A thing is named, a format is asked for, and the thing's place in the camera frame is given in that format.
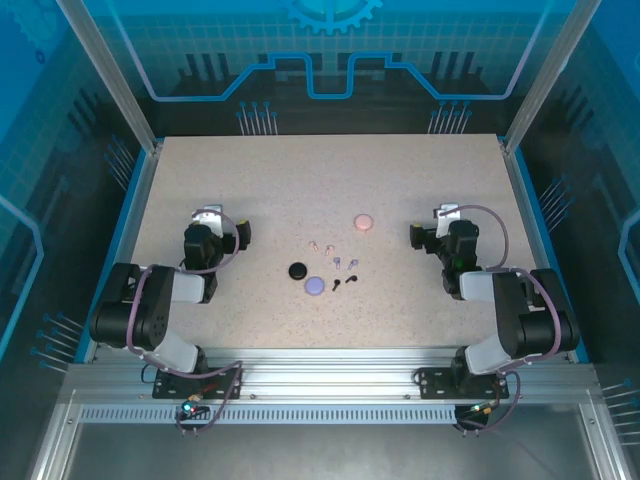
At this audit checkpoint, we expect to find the steel lower shelf panel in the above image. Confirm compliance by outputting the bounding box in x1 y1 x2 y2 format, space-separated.
59 422 601 480

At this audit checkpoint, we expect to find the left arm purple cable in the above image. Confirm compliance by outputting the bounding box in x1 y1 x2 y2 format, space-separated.
127 208 245 437

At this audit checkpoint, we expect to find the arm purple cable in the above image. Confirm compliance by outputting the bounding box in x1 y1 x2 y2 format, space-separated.
127 208 245 437
437 203 561 436

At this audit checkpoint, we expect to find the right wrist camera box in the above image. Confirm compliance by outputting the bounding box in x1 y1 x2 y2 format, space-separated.
432 202 459 239

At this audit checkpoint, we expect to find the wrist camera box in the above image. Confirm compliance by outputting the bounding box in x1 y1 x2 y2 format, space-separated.
432 202 459 239
191 203 224 237

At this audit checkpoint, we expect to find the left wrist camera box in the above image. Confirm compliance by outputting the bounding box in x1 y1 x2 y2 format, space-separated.
191 203 224 237

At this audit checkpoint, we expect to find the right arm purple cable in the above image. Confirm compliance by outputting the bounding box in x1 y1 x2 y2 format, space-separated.
437 203 561 436

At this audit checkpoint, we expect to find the aluminium table side rail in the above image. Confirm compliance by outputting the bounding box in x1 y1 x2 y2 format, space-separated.
499 138 591 365
74 139 165 364

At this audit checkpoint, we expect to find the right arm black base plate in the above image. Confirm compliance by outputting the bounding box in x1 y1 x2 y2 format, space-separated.
417 367 516 400

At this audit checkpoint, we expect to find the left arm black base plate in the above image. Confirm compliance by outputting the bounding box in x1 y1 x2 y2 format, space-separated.
152 367 245 400

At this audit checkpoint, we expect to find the aluminium mounting rail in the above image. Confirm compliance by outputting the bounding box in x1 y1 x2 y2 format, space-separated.
64 346 599 406

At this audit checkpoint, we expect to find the aluminium frame post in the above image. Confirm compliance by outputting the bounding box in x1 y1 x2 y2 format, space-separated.
501 0 605 155
56 0 165 154

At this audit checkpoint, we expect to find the slotted grey cable duct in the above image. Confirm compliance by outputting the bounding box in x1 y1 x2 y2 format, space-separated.
79 404 459 425

